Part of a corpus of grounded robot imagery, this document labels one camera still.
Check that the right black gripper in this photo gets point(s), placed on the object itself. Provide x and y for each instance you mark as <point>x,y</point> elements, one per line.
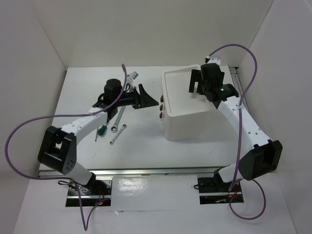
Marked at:
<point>196,76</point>

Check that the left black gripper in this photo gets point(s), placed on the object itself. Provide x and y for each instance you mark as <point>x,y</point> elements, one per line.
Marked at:
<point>142,100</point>

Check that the stubby green screwdriver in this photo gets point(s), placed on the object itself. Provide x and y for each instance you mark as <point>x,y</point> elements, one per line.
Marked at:
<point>102,130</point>

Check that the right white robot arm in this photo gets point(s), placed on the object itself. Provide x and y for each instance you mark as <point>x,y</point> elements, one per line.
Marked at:
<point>257,153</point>

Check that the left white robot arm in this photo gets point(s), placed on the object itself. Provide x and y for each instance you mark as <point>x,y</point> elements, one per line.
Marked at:
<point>58,150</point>

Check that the white drawer cabinet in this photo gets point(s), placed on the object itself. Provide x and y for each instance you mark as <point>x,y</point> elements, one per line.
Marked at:
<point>184,115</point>

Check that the short silver combination wrench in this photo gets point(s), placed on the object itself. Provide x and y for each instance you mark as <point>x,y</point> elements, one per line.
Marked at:
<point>118,134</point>

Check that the long silver ratchet wrench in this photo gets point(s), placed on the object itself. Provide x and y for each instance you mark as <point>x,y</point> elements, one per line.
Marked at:
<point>114,127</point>

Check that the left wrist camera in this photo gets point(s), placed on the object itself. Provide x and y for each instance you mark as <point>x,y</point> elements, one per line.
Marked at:
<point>131,77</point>

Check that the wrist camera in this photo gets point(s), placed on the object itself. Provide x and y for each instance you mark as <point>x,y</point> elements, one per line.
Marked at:
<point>211,59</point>
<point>131,77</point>

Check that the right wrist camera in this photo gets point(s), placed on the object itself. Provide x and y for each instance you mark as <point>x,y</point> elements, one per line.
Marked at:
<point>211,59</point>

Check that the aluminium side rail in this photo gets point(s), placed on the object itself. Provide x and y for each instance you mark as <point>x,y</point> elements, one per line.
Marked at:
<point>236,79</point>

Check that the aluminium front rail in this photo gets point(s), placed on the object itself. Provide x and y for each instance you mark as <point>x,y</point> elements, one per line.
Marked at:
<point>155,171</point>

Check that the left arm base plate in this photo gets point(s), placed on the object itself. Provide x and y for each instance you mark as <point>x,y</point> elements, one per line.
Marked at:
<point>101,195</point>

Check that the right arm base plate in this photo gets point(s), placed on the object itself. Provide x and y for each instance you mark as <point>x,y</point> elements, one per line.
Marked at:
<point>212,193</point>

